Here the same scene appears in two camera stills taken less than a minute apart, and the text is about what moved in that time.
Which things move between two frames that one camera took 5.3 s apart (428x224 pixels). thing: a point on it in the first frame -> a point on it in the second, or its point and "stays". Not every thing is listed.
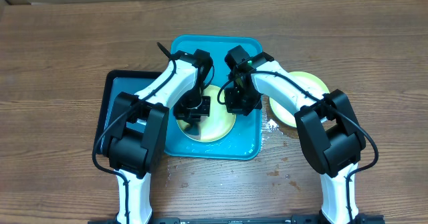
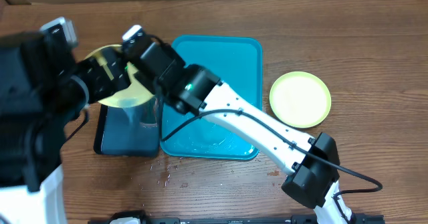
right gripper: [237, 107] -> [155, 85]
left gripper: [180, 114] -> [93, 69]
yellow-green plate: [218, 126] -> [137, 92]
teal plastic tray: [245, 142] stays
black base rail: [266, 219] stays
